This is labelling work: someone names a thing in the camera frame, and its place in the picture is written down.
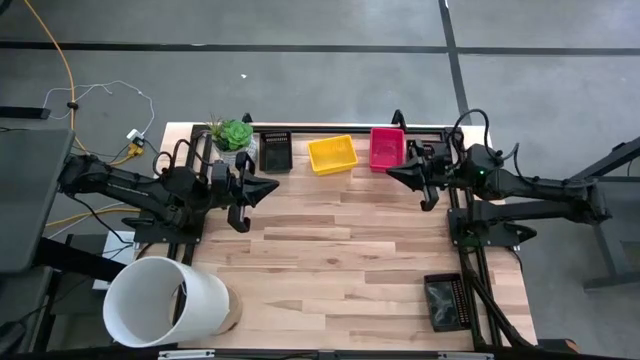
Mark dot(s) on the yellow plastic basket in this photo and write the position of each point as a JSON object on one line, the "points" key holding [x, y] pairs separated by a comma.
{"points": [[332, 156]]}

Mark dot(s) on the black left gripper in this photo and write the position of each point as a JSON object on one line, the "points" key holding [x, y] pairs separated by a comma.
{"points": [[239, 220]]}

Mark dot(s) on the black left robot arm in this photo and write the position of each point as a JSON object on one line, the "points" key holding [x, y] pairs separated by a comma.
{"points": [[125, 187]]}

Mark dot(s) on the large white cylinder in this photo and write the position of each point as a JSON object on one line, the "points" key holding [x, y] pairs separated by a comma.
{"points": [[205, 300]]}

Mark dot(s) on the white power adapter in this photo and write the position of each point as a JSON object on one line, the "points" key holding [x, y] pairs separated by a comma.
{"points": [[135, 134]]}

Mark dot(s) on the succulent in patterned pot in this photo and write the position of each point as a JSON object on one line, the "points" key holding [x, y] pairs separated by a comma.
{"points": [[234, 136]]}

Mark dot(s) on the red plastic basket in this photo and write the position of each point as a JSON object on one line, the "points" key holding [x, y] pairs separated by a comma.
{"points": [[386, 150]]}

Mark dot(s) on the black plastic basket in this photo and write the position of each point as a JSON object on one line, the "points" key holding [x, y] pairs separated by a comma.
{"points": [[442, 305], [276, 155]]}

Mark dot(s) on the black floor strip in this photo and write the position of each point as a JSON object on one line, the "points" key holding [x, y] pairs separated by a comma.
{"points": [[25, 112]]}

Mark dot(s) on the grey desk frame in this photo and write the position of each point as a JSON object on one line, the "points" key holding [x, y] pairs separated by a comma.
{"points": [[607, 250]]}

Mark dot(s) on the grey flat panel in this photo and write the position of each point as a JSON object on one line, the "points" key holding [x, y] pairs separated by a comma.
{"points": [[30, 200]]}

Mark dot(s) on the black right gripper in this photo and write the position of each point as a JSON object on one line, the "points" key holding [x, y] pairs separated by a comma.
{"points": [[430, 199]]}

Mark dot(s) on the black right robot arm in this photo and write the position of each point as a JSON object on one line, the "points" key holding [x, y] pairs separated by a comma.
{"points": [[540, 187]]}

